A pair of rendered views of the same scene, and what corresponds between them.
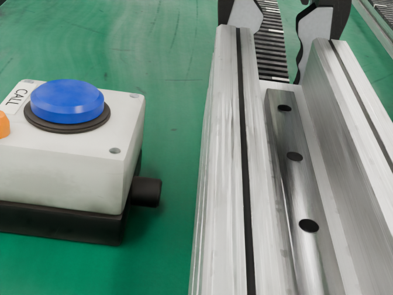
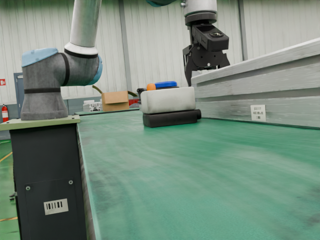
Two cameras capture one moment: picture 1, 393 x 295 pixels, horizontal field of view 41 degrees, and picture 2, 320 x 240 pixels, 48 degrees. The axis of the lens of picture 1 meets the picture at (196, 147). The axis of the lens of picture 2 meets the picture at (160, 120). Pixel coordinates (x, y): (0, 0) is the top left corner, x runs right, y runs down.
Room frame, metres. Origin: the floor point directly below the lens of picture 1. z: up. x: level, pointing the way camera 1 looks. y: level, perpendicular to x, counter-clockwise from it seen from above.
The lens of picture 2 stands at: (-0.35, 0.19, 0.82)
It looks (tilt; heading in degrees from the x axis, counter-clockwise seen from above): 3 degrees down; 351
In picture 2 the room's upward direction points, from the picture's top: 5 degrees counter-clockwise
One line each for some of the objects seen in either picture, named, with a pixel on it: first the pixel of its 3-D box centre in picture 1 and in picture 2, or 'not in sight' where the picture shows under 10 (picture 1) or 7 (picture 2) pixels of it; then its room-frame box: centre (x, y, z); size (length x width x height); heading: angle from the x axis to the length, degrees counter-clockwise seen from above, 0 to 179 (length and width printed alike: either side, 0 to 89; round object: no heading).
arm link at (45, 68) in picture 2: not in sight; (43, 68); (0.89, 0.37, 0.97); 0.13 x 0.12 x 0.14; 121
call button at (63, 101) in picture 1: (68, 106); (165, 87); (0.26, 0.08, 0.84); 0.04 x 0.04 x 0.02
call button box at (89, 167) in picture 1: (82, 157); (172, 105); (0.26, 0.07, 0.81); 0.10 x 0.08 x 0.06; 91
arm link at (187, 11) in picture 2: not in sight; (198, 8); (0.44, -0.05, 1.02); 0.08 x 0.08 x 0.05
